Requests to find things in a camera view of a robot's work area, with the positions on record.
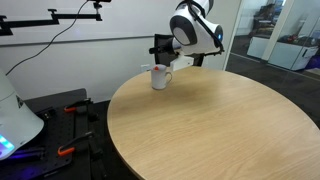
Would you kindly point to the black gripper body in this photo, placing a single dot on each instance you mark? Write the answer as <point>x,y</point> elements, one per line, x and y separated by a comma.
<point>173,46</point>

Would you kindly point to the red capped marker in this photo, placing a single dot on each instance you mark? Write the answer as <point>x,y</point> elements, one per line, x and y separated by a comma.
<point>156,68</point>

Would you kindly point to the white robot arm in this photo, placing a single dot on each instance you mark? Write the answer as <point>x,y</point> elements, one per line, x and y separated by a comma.
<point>200,30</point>

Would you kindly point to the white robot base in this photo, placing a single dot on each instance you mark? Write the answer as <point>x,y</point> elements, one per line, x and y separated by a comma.
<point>16,126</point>

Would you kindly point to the white ceramic mug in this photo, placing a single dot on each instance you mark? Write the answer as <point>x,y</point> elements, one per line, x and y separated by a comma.
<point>158,80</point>

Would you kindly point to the black mesh office chair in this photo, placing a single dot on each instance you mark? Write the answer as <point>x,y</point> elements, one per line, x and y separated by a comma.
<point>159,39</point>

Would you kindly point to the dark armchair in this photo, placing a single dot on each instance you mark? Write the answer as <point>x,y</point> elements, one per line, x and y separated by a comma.
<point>263,20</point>

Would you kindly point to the white low cabinet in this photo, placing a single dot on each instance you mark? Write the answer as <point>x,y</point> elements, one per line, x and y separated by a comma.
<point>283,56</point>

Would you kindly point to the black robot cart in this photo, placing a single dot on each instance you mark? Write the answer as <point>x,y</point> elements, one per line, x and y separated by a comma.
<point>43,101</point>

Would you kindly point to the black perforated breadboard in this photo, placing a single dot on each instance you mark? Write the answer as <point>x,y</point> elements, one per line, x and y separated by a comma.
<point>56,130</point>

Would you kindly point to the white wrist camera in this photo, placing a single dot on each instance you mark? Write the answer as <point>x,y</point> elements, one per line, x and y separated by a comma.
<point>181,62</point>

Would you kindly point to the white wall outlet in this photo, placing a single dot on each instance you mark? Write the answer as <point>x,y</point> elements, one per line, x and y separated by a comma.
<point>145,68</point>

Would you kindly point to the black boom mounted camera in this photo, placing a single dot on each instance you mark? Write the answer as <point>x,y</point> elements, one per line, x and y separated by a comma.
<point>100,1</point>

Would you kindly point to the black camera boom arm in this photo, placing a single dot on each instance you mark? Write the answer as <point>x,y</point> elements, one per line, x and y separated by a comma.
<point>33,22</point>

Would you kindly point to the robot base mounting bracket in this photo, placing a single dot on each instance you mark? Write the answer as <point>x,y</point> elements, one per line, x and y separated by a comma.
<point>45,112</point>

